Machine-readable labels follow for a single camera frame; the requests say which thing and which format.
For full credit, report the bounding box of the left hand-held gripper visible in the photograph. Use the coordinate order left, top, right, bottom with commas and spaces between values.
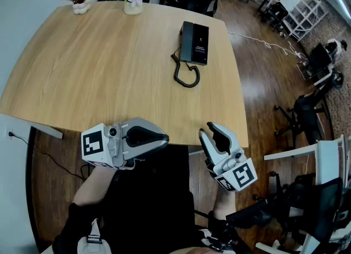
81, 117, 170, 170

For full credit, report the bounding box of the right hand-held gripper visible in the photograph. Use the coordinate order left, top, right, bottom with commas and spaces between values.
198, 121, 259, 193

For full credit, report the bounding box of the black telephone handset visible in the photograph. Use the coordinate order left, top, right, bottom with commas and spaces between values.
179, 21, 195, 63

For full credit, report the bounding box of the person's left forearm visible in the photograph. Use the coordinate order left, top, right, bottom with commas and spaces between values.
72, 164, 119, 207

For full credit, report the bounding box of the person's right forearm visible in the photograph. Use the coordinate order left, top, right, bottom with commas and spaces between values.
212, 188, 237, 221

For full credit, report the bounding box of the black telephone base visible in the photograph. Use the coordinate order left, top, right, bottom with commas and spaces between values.
191, 23, 210, 66

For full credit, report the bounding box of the person's black clothing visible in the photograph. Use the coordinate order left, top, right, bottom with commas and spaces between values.
52, 145, 249, 254

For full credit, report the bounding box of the white table leg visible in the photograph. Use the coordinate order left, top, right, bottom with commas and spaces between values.
29, 123, 64, 140

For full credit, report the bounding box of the white desk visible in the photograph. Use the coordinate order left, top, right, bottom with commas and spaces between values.
263, 134, 351, 188

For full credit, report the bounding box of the black mesh office chair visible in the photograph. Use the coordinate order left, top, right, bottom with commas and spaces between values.
225, 174, 351, 246

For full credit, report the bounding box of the black coiled phone cord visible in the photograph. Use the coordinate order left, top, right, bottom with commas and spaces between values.
171, 46, 201, 89

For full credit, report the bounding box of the black power cable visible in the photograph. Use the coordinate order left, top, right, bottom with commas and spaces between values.
9, 131, 90, 181

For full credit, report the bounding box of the white harness strap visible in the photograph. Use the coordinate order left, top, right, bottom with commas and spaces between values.
77, 218, 112, 254
197, 227, 241, 254

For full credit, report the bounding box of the white floor cable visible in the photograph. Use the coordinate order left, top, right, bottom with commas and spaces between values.
227, 31, 308, 59

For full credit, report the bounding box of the white wire shelf rack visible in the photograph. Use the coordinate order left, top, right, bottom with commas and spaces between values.
281, 0, 329, 42

